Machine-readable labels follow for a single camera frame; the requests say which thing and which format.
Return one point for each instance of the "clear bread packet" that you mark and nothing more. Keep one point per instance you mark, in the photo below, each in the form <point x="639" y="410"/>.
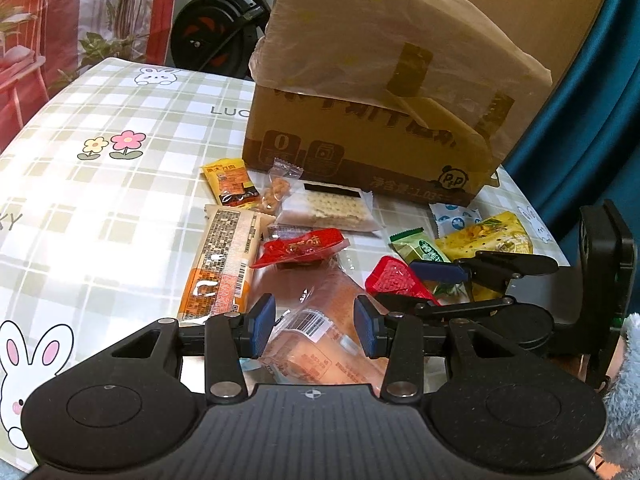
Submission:
<point x="325" y="305"/>

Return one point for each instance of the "person's right forearm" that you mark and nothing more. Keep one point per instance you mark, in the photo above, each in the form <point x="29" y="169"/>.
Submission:
<point x="625" y="410"/>

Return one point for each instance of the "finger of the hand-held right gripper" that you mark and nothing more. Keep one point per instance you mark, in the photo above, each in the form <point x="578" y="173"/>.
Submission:
<point x="465" y="310"/>
<point x="440" y="271"/>

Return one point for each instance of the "small orange snack packet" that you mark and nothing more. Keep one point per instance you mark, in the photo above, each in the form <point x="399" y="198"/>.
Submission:
<point x="230" y="180"/>

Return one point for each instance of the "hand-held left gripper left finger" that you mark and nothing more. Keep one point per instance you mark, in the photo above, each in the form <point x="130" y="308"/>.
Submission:
<point x="262" y="327"/>

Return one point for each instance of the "black exercise bike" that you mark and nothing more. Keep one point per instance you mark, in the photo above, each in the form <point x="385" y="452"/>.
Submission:
<point x="215" y="25"/>

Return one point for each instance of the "wall poster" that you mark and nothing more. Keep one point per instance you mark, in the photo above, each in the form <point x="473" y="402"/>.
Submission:
<point x="50" y="35"/>

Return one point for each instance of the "teal curtain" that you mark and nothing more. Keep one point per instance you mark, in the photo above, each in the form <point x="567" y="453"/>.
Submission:
<point x="590" y="135"/>

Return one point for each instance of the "green checked tablecloth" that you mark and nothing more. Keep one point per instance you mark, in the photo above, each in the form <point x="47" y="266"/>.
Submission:
<point x="125" y="200"/>

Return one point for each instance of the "wooden board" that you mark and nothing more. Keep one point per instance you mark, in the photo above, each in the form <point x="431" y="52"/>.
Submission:
<point x="540" y="20"/>

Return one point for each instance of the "yellow snack packet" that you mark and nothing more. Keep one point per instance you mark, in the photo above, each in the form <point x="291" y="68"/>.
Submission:
<point x="495" y="240"/>

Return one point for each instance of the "white blue snack packet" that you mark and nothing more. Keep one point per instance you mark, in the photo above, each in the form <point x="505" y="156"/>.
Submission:
<point x="452" y="220"/>

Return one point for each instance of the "clear plastic bag liner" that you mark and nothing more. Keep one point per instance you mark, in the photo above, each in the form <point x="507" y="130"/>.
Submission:
<point x="262" y="60"/>

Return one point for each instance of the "long orange beige snack packet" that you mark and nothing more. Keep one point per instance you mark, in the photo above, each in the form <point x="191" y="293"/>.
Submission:
<point x="225" y="260"/>

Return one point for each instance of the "clear nut packet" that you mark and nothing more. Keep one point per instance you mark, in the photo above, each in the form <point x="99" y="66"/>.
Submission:
<point x="277" y="192"/>

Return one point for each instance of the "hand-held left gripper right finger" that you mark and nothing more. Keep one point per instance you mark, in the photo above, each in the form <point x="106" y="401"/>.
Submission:
<point x="367" y="327"/>

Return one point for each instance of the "red triangular snack packet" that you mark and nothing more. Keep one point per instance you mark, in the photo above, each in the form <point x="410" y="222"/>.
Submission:
<point x="395" y="280"/>

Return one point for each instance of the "clear cracker packet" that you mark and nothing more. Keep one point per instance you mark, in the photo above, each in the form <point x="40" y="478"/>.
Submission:
<point x="330" y="207"/>

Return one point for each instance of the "brown cardboard box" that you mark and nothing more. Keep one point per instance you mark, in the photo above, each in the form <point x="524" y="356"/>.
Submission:
<point x="375" y="35"/>

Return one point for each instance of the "green snack packet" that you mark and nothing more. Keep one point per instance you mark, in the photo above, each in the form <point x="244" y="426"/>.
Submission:
<point x="415" y="250"/>

